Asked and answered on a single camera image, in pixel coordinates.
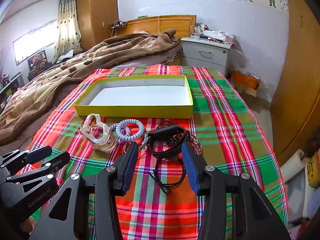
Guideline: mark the black smart band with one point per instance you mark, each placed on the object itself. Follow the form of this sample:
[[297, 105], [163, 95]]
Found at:
[[162, 152]]

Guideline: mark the cluttered side desk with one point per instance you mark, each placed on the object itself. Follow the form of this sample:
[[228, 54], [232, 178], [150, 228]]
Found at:
[[11, 87]]

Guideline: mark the spotted cream curtain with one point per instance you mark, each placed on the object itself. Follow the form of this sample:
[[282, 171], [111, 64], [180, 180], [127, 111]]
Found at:
[[66, 27]]

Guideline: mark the black power strip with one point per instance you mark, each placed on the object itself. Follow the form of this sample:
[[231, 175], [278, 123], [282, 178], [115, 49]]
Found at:
[[117, 25]]

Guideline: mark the white paper roll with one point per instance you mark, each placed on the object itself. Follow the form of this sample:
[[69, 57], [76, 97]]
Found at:
[[291, 163]]

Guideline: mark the tall wooden wardrobe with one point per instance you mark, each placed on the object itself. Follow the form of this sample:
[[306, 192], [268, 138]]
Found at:
[[97, 12]]

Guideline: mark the white two-drawer nightstand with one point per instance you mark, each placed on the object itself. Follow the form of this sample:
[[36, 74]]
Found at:
[[207, 55]]

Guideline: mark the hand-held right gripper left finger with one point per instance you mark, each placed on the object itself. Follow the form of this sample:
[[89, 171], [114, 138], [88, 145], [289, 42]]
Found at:
[[130, 165]]

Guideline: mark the wooden wardrobe door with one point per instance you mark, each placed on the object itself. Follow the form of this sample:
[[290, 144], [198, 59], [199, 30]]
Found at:
[[300, 80]]

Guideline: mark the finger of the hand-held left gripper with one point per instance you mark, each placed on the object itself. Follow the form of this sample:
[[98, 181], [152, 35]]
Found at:
[[37, 154], [58, 159]]

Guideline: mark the orange storage box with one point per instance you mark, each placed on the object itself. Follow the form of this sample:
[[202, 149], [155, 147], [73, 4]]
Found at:
[[246, 80]]

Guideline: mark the red green plaid blanket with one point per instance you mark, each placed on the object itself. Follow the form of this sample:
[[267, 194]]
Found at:
[[225, 120]]

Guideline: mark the clear drinking glass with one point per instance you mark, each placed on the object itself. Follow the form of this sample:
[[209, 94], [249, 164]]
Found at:
[[195, 31]]

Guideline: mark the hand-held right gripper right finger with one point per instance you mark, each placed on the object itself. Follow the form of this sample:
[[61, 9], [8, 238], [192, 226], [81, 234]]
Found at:
[[191, 170]]

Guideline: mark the bright window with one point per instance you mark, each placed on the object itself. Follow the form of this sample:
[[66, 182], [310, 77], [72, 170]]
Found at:
[[35, 41]]

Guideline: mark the yellow package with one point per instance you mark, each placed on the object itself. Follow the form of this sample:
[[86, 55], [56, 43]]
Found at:
[[315, 170]]

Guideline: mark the wooden bed headboard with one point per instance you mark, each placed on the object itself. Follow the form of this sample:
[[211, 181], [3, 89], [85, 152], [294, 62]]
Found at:
[[170, 23]]

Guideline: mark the clear acrylic hair claw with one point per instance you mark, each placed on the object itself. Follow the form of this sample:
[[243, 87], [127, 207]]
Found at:
[[100, 135]]

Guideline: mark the brown teddy bear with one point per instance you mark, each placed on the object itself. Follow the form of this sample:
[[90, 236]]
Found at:
[[38, 61]]

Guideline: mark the brown patterned fleece blanket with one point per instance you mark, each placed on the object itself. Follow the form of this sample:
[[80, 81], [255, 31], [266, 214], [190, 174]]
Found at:
[[75, 62]]

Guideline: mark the yellow-green shallow cardboard box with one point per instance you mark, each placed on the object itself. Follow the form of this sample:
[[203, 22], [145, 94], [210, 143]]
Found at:
[[140, 95]]

